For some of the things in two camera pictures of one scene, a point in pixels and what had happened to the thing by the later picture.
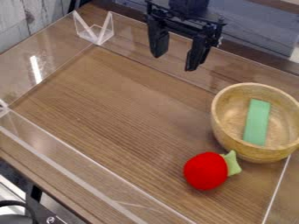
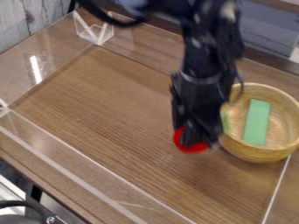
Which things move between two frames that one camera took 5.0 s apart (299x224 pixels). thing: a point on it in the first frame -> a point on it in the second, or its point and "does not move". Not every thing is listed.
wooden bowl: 255,121 does not move
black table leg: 36,192 does not move
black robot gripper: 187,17 -> 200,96
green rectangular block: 256,122 does not move
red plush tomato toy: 208,169 -> 195,148
